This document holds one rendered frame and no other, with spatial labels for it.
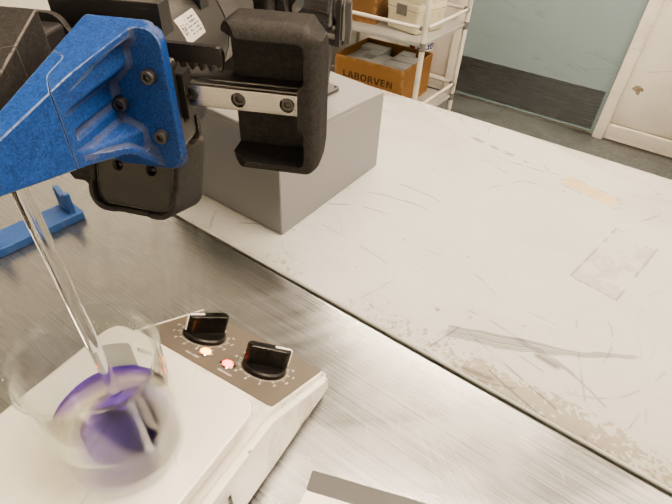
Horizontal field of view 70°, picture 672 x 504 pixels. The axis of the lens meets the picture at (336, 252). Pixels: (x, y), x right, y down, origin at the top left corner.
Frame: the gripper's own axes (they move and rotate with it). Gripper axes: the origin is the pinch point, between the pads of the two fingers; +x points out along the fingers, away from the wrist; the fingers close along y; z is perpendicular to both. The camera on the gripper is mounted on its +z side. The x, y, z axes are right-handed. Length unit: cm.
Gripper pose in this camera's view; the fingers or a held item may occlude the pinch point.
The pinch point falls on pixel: (30, 133)
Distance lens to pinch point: 20.0
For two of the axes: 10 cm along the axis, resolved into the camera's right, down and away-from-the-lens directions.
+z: -0.4, 7.5, 6.6
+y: -9.8, -1.4, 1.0
